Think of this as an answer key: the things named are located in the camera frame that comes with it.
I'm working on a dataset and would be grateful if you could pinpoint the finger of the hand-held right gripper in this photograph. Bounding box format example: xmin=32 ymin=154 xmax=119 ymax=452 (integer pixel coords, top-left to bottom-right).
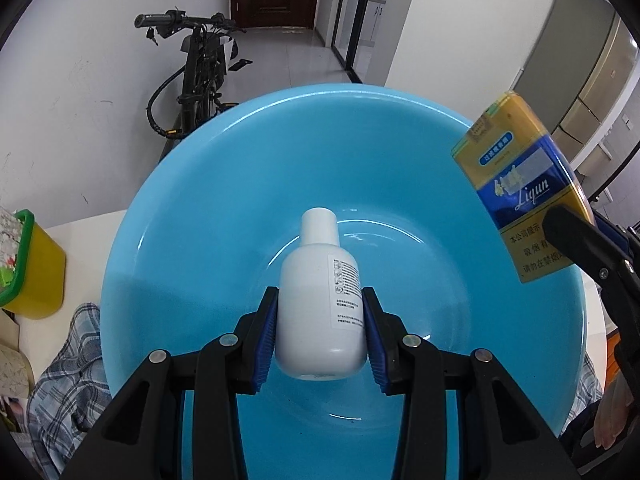
xmin=542 ymin=205 xmax=640 ymax=333
xmin=592 ymin=210 xmax=640 ymax=261

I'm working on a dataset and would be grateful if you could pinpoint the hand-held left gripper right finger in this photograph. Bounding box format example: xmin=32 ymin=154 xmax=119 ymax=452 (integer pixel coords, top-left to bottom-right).
xmin=362 ymin=287 xmax=581 ymax=480

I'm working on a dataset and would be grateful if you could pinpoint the pile of small packets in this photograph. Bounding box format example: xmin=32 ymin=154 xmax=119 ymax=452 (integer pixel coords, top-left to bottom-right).
xmin=0 ymin=207 xmax=26 ymax=293

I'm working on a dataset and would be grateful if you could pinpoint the yellow bin with green rim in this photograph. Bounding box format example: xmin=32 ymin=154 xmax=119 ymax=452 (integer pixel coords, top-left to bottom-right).
xmin=0 ymin=208 xmax=67 ymax=320

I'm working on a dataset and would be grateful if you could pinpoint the printed magazine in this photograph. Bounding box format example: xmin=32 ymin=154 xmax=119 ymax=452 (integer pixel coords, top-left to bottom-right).
xmin=0 ymin=395 xmax=27 ymax=433

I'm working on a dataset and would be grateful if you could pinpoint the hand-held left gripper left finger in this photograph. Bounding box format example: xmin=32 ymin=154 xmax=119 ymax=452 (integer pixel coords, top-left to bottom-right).
xmin=60 ymin=286 xmax=279 ymax=480

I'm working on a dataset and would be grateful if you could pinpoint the beige paper bag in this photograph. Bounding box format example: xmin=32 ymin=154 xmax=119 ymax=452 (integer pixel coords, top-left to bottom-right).
xmin=0 ymin=310 xmax=36 ymax=401

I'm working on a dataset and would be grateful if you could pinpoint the dark blue clothing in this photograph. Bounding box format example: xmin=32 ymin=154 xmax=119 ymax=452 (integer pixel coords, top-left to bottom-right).
xmin=559 ymin=400 xmax=617 ymax=476

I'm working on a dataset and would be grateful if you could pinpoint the black framed glass door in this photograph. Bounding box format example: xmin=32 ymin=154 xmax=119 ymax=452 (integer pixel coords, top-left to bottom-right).
xmin=331 ymin=0 xmax=381 ymax=83

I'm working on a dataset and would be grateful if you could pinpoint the yellow blue cigarette pack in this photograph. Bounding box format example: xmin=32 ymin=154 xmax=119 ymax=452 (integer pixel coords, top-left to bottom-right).
xmin=451 ymin=91 xmax=596 ymax=284

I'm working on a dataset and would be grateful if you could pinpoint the beige cabinet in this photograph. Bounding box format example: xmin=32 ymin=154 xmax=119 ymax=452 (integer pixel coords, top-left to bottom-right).
xmin=515 ymin=0 xmax=640 ymax=161

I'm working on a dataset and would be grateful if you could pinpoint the blue plastic basin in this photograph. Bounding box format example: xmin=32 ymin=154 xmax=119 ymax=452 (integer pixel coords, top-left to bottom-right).
xmin=100 ymin=85 xmax=587 ymax=480

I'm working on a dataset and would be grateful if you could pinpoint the person's right hand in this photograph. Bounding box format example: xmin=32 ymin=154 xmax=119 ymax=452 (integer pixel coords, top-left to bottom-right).
xmin=595 ymin=375 xmax=637 ymax=451

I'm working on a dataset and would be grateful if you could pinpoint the white plastic bottle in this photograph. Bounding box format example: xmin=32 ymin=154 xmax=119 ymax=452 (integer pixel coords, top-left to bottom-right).
xmin=274 ymin=207 xmax=370 ymax=382

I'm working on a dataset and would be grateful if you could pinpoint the blue plaid cloth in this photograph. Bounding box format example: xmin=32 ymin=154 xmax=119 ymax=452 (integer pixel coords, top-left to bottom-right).
xmin=27 ymin=302 xmax=606 ymax=480

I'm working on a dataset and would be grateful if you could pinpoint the black electric bicycle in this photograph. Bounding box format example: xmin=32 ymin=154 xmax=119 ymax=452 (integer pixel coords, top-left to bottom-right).
xmin=134 ymin=10 xmax=253 ymax=163

